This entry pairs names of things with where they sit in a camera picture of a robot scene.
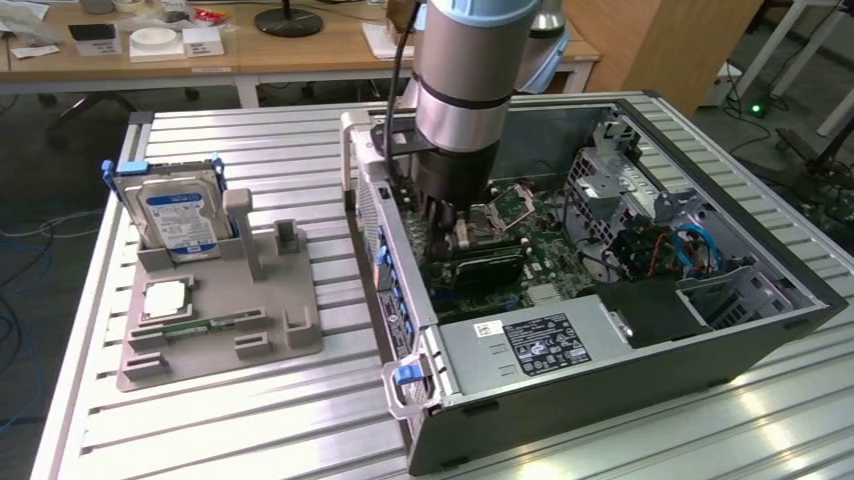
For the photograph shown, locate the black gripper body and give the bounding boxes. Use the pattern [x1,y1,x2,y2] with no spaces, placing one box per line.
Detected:
[416,146,500,211]

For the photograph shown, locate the graphics card with black fan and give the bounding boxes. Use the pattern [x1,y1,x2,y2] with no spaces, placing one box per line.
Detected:
[425,239,528,304]

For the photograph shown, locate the CPU socket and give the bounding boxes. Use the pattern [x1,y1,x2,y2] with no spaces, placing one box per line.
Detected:
[465,207,509,246]

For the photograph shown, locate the open metal socket cover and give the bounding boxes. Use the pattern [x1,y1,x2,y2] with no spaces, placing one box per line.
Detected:
[489,183,538,229]

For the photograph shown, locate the green motherboard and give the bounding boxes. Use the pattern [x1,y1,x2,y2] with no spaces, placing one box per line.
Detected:
[385,167,601,324]

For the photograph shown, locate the metal disk bay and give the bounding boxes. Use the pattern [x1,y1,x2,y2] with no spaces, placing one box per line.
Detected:
[562,147,668,241]

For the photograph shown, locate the grey power supply unit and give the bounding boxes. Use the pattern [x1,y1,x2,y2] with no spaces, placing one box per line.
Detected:
[436,294,632,396]

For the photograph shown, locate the stack of white papers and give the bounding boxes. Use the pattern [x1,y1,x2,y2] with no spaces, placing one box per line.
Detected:
[361,22,416,61]

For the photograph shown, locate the wooden desk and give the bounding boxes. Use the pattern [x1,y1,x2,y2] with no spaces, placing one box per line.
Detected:
[0,0,601,96]

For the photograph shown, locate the brown cardboard box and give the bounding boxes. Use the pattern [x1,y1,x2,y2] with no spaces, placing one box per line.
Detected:
[385,0,421,34]

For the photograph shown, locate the black plastic shroud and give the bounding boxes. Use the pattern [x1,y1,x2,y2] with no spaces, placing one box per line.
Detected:
[594,277,712,349]

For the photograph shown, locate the black round monitor stand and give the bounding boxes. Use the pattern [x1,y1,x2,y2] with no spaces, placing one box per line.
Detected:
[252,0,325,37]

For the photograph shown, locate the hard disk in blue caddy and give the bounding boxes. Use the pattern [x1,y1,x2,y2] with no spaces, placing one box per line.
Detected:
[98,152,236,264]

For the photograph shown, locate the wooden cabinet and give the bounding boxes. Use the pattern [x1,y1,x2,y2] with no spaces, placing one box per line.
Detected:
[562,0,765,116]

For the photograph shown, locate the open black PC case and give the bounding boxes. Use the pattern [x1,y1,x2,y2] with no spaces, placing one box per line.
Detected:
[338,89,849,477]

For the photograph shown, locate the green RAM stick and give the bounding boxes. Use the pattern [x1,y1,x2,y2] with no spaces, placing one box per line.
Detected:
[131,314,261,337]

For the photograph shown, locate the silver CPU chip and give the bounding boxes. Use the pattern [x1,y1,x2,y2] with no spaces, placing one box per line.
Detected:
[142,282,189,317]

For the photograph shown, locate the grey parts rack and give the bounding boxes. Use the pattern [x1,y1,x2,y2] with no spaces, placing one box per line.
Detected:
[115,188,326,394]

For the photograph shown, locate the small white box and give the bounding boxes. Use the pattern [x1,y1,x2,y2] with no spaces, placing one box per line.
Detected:
[181,27,224,59]

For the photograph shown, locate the white box with white bowl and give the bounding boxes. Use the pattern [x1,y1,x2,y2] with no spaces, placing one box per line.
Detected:
[127,27,186,64]

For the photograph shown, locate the white box with black lid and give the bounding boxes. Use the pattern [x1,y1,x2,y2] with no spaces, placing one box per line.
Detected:
[67,23,123,57]

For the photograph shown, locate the white paper card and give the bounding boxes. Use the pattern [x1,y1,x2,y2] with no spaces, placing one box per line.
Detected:
[9,43,62,59]

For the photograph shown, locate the clear plastic bag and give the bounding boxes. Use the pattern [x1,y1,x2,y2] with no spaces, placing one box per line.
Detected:
[0,0,67,36]

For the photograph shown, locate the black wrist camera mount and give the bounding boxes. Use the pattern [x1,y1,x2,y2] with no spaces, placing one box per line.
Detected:
[365,117,428,159]

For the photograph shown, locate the blue wire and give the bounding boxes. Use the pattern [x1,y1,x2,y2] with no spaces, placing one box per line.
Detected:
[669,224,725,274]

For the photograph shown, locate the white table frame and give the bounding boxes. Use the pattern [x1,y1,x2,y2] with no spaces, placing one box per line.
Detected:
[732,0,854,136]

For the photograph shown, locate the blue floor cable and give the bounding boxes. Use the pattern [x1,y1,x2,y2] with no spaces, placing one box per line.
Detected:
[0,239,54,431]

